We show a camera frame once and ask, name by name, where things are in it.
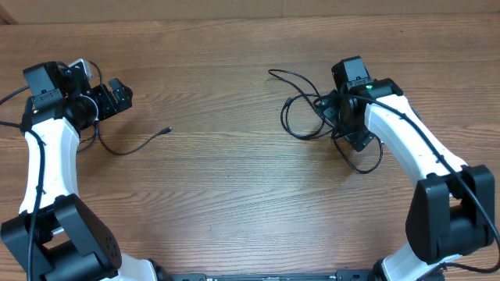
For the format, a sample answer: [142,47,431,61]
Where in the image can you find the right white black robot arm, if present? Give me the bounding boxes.
[314,56,499,280]

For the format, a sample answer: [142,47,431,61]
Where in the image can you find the black usb cable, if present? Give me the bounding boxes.
[76,60,173,156]

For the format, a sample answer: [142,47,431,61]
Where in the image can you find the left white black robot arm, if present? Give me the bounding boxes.
[1,59,169,281]

